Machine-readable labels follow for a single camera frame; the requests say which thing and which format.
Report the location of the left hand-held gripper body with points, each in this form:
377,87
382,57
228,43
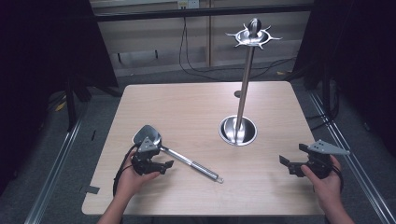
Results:
146,155

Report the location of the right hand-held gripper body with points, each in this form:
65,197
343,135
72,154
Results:
320,152

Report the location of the metal ladle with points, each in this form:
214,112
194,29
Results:
193,164

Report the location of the steel utensil rack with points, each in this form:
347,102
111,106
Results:
245,81

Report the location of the person's left hand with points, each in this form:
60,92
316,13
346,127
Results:
132,182

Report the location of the person's right hand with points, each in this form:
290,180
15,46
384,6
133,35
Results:
325,186

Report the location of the black metal stand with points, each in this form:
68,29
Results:
325,90
72,102

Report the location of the grey tape strip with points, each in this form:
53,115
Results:
91,189

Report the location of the dark curtain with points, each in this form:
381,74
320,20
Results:
361,62
37,62

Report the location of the black horizontal bar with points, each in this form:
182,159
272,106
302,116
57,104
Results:
202,12

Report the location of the metal floor rail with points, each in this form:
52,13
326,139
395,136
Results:
53,174
355,161

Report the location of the white wall socket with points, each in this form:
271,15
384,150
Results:
188,3

